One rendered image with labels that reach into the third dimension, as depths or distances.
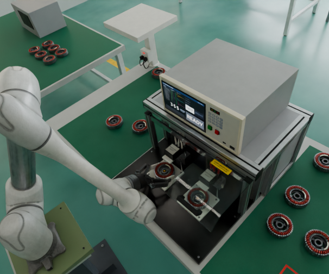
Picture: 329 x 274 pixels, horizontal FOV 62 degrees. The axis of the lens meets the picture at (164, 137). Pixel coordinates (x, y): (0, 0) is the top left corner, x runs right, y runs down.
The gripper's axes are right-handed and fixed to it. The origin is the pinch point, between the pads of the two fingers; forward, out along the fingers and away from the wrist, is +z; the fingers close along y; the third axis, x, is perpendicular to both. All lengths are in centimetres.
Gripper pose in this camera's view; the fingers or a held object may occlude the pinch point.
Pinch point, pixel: (163, 171)
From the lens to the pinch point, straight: 149.8
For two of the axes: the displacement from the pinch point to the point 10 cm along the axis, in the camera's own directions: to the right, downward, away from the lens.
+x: -2.5, 8.6, 4.6
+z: 6.8, -1.8, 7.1
